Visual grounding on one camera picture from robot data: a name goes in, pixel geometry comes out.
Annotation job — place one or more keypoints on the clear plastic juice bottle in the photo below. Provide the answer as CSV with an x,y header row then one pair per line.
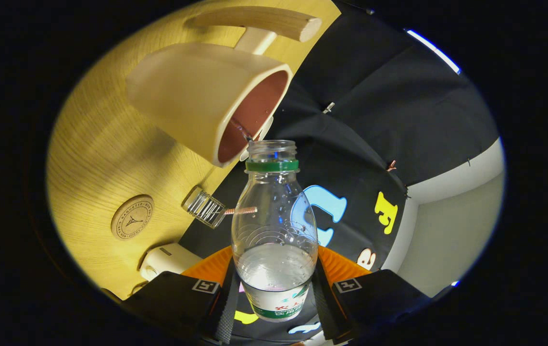
x,y
274,274

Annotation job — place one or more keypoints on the round wooden coaster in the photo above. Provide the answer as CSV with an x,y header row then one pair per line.
x,y
132,217

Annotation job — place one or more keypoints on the wooden table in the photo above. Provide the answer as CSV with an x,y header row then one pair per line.
x,y
96,154

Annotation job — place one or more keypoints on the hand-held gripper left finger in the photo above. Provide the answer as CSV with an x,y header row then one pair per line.
x,y
223,312

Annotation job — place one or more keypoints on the orange clip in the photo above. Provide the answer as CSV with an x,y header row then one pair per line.
x,y
391,166

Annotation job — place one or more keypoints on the black backdrop cloth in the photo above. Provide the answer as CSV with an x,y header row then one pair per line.
x,y
375,120

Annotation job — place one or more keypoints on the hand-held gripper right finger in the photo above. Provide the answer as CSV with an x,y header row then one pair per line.
x,y
327,312

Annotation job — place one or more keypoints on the ceiling light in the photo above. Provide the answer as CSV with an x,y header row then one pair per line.
x,y
432,50

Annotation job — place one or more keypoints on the white toaster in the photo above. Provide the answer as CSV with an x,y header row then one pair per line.
x,y
168,259

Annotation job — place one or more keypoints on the silver clip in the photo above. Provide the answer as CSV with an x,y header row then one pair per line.
x,y
329,107

